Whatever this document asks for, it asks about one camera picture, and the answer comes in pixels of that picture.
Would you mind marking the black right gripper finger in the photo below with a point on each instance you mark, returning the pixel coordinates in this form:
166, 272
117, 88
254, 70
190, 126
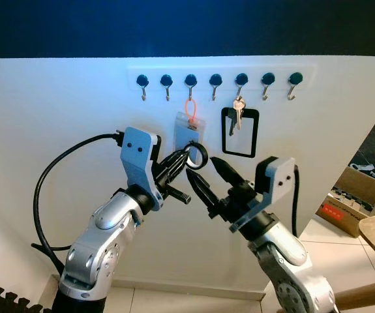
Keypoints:
202, 192
227, 173

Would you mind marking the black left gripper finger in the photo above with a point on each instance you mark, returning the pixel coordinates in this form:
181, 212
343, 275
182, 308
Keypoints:
176, 159
179, 172

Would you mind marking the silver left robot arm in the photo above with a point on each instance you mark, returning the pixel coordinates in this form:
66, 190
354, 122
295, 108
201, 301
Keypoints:
102, 241

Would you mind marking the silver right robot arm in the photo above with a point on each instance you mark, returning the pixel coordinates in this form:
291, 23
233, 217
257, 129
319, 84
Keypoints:
291, 267

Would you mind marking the clear badge holder orange loop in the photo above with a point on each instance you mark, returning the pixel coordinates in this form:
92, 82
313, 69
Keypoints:
186, 134

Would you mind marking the black knob metal hook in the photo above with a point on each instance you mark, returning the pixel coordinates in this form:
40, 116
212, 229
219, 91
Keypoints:
240, 79
215, 79
166, 80
267, 79
142, 81
295, 78
190, 80

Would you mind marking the open cardboard box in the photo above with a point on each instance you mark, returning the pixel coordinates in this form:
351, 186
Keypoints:
370, 186

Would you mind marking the wooden table leg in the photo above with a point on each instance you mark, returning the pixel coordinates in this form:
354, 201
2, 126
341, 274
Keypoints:
370, 295

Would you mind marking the black foam floor mat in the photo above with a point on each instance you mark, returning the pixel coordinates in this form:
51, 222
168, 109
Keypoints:
4, 301

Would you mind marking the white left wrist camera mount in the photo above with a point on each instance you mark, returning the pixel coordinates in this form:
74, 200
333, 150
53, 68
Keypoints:
137, 151

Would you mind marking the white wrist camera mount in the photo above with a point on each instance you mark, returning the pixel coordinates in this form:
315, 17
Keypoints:
280, 182
137, 151

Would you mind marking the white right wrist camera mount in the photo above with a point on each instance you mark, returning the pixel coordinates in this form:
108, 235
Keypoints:
280, 182

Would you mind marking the white wall hook rack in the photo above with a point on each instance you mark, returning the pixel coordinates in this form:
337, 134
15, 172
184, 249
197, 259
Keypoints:
177, 68

